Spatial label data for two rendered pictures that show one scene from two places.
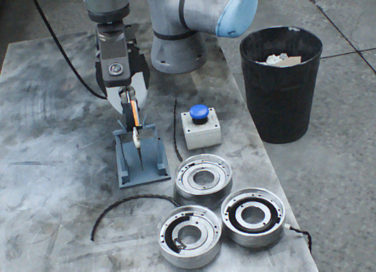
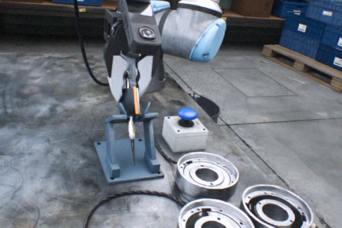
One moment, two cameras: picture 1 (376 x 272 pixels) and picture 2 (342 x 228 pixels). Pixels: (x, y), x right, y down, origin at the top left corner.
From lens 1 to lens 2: 39 cm
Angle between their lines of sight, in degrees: 23
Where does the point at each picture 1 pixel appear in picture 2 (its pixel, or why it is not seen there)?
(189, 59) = (153, 80)
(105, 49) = (134, 14)
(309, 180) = not seen: hidden behind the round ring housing
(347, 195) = not seen: outside the picture
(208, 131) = (196, 133)
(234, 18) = (212, 41)
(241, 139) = (222, 147)
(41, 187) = (8, 178)
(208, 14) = (187, 35)
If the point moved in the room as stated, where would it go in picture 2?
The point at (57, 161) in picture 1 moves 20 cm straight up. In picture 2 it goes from (25, 152) to (22, 45)
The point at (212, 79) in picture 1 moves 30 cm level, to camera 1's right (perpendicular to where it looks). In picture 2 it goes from (175, 100) to (274, 100)
